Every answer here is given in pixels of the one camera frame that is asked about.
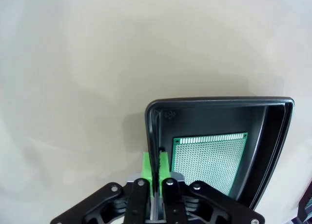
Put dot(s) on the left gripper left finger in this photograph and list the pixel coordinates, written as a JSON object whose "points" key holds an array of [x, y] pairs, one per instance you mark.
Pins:
{"points": [[136, 202]]}

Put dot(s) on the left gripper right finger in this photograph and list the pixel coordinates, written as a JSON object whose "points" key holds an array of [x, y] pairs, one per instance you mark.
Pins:
{"points": [[175, 202]]}

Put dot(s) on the green perforated circuit board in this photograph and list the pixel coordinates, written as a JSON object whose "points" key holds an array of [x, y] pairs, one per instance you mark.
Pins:
{"points": [[209, 160]]}

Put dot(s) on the black plastic ESD tray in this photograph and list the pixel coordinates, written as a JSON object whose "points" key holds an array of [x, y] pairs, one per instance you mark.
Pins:
{"points": [[219, 119]]}

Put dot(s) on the black slotted board rack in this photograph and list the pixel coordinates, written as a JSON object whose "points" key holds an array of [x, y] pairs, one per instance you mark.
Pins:
{"points": [[306, 209]]}

